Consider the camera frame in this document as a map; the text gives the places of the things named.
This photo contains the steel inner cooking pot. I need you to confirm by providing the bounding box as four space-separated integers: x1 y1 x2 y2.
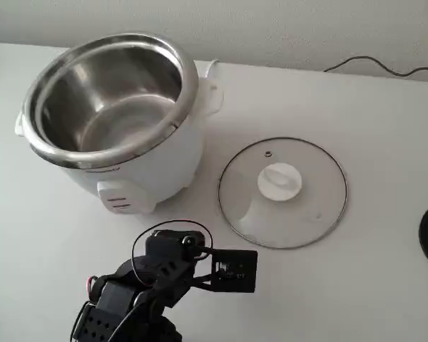
21 32 197 170

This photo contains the glass lid with white knob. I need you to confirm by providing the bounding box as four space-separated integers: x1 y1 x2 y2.
216 137 348 250

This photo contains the white rice cooker body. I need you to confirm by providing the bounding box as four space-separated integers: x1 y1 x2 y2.
14 58 224 214

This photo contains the white power cord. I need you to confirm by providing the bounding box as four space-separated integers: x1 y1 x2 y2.
201 59 220 78

